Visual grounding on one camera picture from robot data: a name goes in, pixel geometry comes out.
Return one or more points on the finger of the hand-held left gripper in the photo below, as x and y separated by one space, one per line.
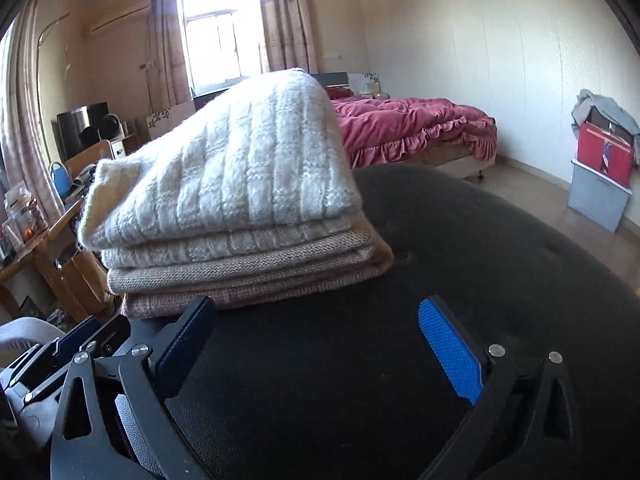
75 340
112 335

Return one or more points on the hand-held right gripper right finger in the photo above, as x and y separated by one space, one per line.
450 355

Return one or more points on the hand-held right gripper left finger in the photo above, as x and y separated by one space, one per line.
185 345

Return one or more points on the white knit sweater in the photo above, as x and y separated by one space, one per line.
225 170

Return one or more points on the red box with clothes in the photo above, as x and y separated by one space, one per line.
587 102

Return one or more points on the wooden desk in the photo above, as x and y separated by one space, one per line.
40 255

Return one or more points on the pink knit sweater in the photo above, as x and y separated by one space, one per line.
280 294

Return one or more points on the black leather padded bench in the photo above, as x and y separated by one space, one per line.
450 240

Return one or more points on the glass jar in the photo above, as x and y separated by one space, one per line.
30 210

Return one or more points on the wooden chair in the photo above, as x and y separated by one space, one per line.
95 157

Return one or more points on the white round appliance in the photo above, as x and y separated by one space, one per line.
111 127

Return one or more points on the black television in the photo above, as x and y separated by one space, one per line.
80 127

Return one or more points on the grey storage bin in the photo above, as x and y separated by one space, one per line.
597 200

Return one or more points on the floral white panel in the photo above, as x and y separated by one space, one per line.
170 120

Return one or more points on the beige patterned curtain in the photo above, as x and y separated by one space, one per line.
20 110
285 20
167 40

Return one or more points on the bed with pink duvet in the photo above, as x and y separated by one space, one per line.
400 120

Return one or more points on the dark box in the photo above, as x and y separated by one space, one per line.
617 130

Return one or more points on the floral white box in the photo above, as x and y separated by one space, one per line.
365 82

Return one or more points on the window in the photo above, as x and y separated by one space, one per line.
220 35

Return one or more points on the white bed frame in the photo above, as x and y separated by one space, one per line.
460 160

